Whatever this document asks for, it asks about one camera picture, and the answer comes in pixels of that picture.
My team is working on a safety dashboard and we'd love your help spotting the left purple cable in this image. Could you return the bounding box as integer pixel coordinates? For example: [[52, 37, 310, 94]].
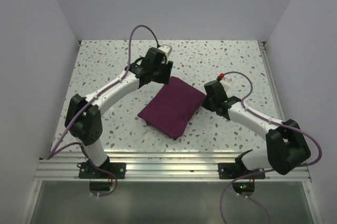
[[47, 24, 163, 197]]

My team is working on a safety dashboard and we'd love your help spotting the aluminium rail frame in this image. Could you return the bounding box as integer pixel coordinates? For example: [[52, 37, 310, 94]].
[[21, 40, 321, 223]]

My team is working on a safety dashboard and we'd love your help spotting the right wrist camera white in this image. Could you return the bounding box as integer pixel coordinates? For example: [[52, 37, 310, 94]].
[[216, 73, 231, 93]]

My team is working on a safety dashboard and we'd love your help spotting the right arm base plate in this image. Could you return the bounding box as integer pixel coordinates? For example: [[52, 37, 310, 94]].
[[217, 149, 260, 179]]

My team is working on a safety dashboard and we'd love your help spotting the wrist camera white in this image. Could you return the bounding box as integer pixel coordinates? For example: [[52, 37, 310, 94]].
[[158, 45, 172, 57], [216, 73, 231, 93]]

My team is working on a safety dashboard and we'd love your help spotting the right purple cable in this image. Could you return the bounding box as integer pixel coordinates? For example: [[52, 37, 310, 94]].
[[220, 71, 323, 224]]

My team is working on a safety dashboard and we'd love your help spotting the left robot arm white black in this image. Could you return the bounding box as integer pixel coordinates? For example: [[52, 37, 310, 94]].
[[65, 45, 173, 178]]

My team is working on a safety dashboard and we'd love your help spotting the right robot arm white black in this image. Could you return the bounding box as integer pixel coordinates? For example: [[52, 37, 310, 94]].
[[202, 80, 311, 178]]

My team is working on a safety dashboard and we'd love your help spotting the purple cloth mat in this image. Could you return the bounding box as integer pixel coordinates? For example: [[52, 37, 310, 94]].
[[138, 77, 205, 140]]

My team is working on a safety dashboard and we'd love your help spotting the purple cable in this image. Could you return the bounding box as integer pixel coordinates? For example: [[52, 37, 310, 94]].
[[220, 71, 323, 224], [47, 24, 163, 197]]

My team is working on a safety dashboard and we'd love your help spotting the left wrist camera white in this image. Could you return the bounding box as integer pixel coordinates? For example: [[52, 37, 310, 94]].
[[158, 45, 172, 57]]

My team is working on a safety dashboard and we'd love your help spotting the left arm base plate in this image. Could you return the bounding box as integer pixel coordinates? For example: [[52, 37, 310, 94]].
[[77, 161, 126, 179]]

